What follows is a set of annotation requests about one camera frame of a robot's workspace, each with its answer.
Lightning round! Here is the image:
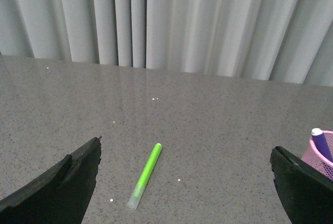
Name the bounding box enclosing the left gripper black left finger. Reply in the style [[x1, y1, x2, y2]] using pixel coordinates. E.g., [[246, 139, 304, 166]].
[[1, 137, 101, 223]]

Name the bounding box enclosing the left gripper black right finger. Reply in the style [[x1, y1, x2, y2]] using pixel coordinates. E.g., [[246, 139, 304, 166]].
[[270, 146, 332, 223]]

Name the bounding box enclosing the purple marker pen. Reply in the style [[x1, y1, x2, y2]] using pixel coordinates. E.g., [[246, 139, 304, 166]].
[[311, 128, 332, 162]]

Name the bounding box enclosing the pink mesh pen cup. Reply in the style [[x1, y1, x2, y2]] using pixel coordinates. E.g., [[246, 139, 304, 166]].
[[301, 130, 332, 180]]

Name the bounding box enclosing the green marker pen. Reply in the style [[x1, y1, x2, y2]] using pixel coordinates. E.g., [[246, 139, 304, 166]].
[[127, 143, 162, 209]]

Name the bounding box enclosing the white pleated curtain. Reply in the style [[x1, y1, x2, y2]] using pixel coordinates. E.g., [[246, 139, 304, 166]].
[[1, 0, 332, 86]]

